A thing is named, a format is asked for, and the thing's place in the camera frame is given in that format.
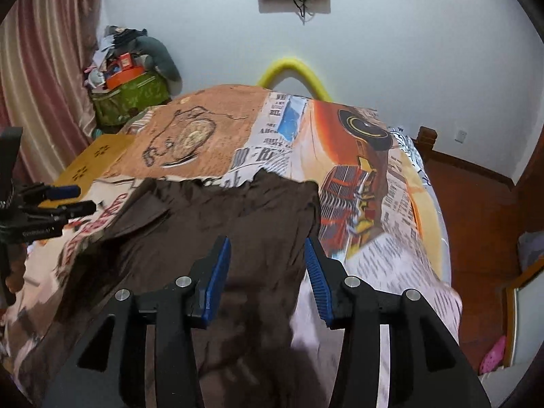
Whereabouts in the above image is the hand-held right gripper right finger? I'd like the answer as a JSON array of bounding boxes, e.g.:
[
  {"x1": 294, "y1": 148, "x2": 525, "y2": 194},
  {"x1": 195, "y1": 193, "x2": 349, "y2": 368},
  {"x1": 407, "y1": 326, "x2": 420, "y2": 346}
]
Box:
[{"x1": 304, "y1": 237, "x2": 494, "y2": 408}]

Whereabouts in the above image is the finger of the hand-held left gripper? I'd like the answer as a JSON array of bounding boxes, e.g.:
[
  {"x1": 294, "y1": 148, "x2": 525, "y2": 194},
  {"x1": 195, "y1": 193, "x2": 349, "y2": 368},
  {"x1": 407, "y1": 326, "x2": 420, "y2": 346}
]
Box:
[
  {"x1": 21, "y1": 184, "x2": 82, "y2": 205},
  {"x1": 23, "y1": 201, "x2": 98, "y2": 224}
]

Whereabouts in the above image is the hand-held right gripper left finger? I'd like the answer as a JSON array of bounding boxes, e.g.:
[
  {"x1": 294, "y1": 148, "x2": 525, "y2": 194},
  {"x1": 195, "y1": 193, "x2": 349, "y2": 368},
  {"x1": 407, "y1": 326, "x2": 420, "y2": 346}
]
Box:
[{"x1": 42, "y1": 236, "x2": 232, "y2": 408}]

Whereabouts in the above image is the brown garment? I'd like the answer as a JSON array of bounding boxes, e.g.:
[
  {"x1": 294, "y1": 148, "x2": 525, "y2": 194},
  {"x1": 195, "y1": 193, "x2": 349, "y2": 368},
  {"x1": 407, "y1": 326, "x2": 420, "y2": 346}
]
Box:
[{"x1": 55, "y1": 169, "x2": 328, "y2": 408}]

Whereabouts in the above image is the printed bed cover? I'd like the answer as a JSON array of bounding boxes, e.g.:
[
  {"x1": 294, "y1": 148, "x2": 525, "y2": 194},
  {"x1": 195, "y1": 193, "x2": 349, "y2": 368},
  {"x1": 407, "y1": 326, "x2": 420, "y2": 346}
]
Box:
[{"x1": 0, "y1": 84, "x2": 464, "y2": 408}]

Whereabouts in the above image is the green bag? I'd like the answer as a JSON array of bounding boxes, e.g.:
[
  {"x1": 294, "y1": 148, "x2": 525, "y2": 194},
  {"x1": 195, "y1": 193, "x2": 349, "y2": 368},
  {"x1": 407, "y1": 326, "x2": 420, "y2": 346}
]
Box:
[{"x1": 91, "y1": 72, "x2": 171, "y2": 127}]

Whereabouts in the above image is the striped curtain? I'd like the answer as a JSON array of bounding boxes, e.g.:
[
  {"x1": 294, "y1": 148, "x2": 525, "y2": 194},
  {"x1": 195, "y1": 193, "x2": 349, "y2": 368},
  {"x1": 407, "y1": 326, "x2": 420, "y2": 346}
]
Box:
[{"x1": 0, "y1": 0, "x2": 107, "y2": 188}]

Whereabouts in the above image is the orange box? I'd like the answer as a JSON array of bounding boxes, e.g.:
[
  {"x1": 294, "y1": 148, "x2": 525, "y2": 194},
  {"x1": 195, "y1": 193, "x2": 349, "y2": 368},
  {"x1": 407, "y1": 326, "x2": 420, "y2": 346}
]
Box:
[{"x1": 106, "y1": 66, "x2": 147, "y2": 91}]

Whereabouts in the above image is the pile of clutter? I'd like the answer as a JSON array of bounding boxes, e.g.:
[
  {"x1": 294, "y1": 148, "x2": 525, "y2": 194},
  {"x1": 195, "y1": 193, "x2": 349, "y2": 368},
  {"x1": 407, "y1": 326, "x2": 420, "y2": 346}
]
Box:
[{"x1": 83, "y1": 25, "x2": 147, "y2": 90}]

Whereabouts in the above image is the pink slipper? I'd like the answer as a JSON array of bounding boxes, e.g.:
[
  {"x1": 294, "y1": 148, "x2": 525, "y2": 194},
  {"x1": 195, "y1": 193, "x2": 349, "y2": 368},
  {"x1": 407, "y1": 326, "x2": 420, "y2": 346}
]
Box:
[{"x1": 479, "y1": 336, "x2": 507, "y2": 375}]

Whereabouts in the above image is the yellow foam tube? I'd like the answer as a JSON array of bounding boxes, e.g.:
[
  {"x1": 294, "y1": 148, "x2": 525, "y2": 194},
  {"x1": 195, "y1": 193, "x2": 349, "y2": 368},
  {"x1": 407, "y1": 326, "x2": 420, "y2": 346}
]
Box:
[{"x1": 258, "y1": 57, "x2": 332, "y2": 103}]

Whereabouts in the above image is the grey cloth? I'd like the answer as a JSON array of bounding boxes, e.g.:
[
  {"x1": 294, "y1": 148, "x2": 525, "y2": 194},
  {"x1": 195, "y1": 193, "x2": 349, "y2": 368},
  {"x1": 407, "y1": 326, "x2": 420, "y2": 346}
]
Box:
[{"x1": 517, "y1": 232, "x2": 544, "y2": 272}]

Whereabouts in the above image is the wooden bed frame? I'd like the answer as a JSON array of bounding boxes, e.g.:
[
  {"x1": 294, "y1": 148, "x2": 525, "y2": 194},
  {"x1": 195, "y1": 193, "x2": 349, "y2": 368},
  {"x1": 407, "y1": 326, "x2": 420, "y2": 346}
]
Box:
[{"x1": 414, "y1": 125, "x2": 438, "y2": 171}]

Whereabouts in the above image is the black cable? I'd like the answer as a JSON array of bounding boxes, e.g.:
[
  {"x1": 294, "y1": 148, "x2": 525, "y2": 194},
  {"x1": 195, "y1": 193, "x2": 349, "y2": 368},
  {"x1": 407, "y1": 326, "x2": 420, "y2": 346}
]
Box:
[{"x1": 293, "y1": 0, "x2": 317, "y2": 24}]

